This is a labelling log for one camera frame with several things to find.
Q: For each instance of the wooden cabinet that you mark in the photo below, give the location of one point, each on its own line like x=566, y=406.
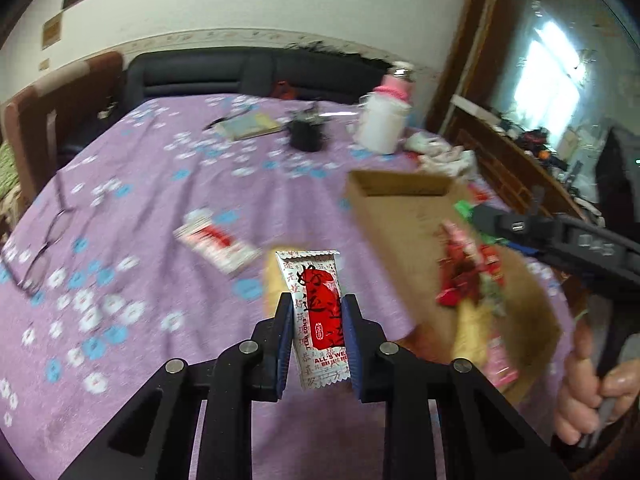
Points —
x=470, y=60

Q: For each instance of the black orange tool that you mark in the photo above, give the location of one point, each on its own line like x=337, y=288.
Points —
x=537, y=142

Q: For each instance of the yellow green book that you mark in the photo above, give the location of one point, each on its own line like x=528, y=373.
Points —
x=247, y=126

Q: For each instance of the black eyeglasses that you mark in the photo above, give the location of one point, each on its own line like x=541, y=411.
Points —
x=45, y=245

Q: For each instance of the person's right hand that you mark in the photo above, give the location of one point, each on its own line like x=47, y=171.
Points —
x=575, y=395

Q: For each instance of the cabinet mirror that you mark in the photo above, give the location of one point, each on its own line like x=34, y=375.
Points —
x=550, y=45

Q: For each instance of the pink bottle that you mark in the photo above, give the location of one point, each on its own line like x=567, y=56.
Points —
x=398, y=85

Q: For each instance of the black pen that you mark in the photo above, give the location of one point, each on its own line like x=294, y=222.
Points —
x=220, y=122

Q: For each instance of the brown armchair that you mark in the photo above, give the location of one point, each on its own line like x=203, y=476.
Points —
x=30, y=125

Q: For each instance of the wall plaque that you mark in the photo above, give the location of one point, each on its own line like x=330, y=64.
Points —
x=52, y=31

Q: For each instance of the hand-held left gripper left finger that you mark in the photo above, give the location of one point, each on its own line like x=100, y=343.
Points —
x=284, y=345

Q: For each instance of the yellow biscuit packet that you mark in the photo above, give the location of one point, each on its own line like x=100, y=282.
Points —
x=272, y=285

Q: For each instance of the pink cartoon snack packet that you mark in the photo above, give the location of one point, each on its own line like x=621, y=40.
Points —
x=475, y=335

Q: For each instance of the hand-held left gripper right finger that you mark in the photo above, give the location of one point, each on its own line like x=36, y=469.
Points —
x=351, y=345

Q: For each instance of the white plastic jar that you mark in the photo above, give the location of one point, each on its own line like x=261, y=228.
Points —
x=380, y=125

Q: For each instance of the purple floral tablecloth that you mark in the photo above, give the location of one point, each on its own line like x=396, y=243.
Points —
x=150, y=310

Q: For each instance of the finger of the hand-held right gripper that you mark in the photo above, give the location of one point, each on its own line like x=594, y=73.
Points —
x=517, y=225
x=530, y=250

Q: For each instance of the black cup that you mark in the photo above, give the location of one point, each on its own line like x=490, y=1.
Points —
x=306, y=132

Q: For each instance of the white red snack packet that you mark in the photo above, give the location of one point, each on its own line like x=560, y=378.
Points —
x=215, y=240
x=317, y=285

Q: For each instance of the white cloth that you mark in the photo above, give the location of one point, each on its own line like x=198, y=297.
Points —
x=440, y=152

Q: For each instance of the black clothes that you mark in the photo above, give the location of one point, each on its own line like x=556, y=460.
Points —
x=330, y=50

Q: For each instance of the red bag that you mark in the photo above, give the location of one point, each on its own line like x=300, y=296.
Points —
x=283, y=90

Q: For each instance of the small red wrapped candy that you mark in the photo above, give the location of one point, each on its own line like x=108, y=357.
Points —
x=452, y=240

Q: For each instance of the green patterned cloth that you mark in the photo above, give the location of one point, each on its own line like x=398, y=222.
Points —
x=7, y=170

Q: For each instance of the cardboard box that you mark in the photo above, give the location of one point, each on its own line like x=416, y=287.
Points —
x=400, y=220

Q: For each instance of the black sofa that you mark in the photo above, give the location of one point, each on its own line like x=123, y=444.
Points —
x=200, y=75

